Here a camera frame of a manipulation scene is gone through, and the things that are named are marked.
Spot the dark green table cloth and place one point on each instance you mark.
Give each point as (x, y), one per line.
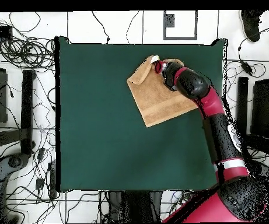
(96, 128)

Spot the tan terry towel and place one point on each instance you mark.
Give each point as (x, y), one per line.
(157, 102)

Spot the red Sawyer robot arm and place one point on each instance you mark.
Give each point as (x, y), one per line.
(211, 102)

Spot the person's foot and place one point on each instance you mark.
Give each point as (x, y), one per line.
(251, 24)

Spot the black power adapter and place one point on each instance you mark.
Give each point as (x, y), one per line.
(246, 68)

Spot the grey rectangular floor frame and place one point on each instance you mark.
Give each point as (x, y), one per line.
(180, 38)

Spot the small black adapter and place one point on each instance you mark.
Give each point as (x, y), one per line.
(40, 183)

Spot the black power strip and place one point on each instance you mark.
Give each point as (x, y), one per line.
(52, 179)

